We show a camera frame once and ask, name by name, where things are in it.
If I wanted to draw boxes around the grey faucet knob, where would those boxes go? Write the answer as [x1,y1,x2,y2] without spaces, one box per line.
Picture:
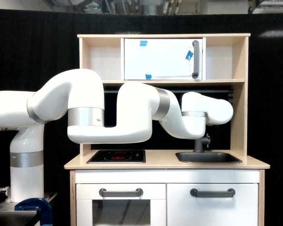
[201,133,211,147]

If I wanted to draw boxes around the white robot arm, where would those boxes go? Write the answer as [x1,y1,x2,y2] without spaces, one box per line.
[0,69,233,202]

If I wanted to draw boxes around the grey toy faucet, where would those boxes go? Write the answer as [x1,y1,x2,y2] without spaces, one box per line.
[193,138,204,153]

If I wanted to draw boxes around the blue tape bottom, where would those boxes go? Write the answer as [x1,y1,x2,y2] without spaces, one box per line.
[145,74,152,80]

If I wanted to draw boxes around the blue tape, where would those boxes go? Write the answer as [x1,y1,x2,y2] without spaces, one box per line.
[185,50,194,61]
[140,40,148,47]
[145,74,152,80]

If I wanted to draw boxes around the black toy stovetop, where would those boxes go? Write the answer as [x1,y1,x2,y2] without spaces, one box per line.
[86,149,146,164]

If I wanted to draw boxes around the white microwave door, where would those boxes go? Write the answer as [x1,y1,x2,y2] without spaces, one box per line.
[123,38,206,80]

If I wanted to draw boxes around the grey toy sink basin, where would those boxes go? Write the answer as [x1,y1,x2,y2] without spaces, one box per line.
[175,152,242,163]

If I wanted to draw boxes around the blue tape top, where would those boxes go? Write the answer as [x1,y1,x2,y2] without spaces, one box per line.
[140,40,148,47]

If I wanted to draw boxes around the wooden toy kitchen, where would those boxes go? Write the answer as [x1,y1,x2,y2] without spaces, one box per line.
[65,33,270,226]

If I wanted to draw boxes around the blue tape right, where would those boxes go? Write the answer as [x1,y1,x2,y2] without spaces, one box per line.
[185,50,194,61]

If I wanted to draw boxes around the white oven door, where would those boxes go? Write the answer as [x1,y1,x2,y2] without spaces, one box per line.
[76,184,166,226]

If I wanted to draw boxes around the white cabinet door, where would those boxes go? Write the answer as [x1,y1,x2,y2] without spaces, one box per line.
[166,184,258,226]

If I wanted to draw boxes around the blue c-clamp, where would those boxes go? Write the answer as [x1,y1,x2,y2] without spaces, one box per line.
[14,198,53,226]

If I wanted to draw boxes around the grey oven door handle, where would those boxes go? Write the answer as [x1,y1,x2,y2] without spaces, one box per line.
[99,188,143,197]

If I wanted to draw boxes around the grey microwave handle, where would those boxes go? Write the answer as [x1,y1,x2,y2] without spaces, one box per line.
[191,40,200,79]

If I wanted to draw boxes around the grey rail hooks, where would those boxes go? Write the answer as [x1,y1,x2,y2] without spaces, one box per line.
[227,90,233,105]

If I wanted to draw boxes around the grey cabinet door handle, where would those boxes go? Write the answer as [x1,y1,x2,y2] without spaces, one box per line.
[190,188,235,198]

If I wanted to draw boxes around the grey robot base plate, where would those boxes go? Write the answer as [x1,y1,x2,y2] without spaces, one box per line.
[0,192,58,216]

